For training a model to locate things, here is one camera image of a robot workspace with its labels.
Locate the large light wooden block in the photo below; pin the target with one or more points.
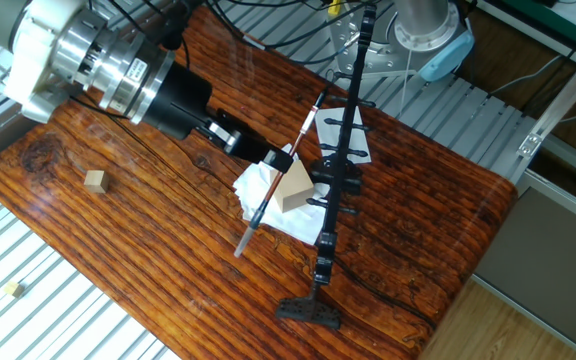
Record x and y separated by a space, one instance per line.
298 187

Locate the aluminium frame beam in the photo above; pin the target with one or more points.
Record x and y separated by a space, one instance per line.
558 100

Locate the yellow plug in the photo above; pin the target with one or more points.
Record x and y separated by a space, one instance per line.
335 6

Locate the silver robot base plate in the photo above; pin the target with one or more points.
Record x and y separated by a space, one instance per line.
383 57

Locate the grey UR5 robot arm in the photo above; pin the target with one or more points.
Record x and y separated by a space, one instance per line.
58 50

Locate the small wooden cube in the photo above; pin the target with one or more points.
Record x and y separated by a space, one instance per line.
14 289
96 181

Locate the crumpled white tissue pile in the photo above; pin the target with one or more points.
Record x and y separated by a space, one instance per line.
253 195

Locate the flat white paper sheet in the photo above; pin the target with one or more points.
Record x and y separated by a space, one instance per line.
360 145

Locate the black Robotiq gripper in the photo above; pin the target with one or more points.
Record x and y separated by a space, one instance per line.
178 102

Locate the brown calligraphy brush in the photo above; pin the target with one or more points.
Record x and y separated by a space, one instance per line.
268 192

